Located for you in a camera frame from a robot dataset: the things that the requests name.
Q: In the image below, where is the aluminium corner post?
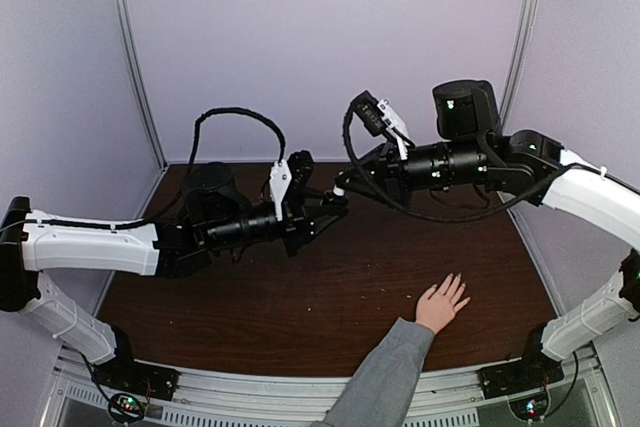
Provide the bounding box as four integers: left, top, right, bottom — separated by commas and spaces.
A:
499, 0, 539, 128
113, 0, 167, 170

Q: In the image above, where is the aluminium front frame rail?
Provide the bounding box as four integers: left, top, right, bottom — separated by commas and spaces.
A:
39, 346, 620, 426

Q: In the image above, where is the person's bare hand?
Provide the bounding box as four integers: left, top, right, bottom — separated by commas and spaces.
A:
415, 273, 471, 334

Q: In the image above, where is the black camera cable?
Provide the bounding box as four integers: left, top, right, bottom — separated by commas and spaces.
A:
129, 106, 289, 236
340, 94, 571, 222

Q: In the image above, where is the right aluminium corner post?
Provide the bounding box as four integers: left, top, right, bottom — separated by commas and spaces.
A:
499, 0, 539, 128

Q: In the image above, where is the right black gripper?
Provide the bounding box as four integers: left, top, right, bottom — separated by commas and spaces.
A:
335, 137, 489, 209

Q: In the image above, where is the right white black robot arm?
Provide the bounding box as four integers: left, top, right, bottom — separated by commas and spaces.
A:
333, 79, 639, 389

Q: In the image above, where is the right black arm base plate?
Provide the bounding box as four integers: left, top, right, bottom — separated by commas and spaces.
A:
478, 359, 564, 399

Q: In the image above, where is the right round controller board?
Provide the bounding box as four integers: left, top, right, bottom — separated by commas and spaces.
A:
510, 396, 549, 422

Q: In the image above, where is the left black camera cable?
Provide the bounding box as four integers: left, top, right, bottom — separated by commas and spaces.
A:
129, 106, 289, 236

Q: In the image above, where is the left aluminium corner post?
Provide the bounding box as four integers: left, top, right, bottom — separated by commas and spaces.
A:
113, 0, 167, 170

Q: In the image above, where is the white capped nail polish bottle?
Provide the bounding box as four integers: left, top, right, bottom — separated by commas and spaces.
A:
323, 186, 348, 207

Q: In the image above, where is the left round controller board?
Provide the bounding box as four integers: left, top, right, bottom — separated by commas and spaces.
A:
107, 393, 145, 423

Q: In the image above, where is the grey sleeved forearm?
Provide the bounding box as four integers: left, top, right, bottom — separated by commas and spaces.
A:
313, 318, 435, 427

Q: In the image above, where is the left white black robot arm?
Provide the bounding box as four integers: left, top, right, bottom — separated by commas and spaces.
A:
1, 155, 347, 391

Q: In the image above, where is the round controller board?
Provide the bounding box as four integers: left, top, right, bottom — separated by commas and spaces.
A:
510, 396, 549, 422
107, 393, 145, 423

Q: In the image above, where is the right black camera cable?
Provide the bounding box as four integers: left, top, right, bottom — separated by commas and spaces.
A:
340, 94, 571, 222

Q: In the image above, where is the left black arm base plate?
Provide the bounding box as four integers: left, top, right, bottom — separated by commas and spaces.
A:
95, 363, 179, 401

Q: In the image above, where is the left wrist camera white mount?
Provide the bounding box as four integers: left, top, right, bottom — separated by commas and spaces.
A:
269, 150, 314, 222

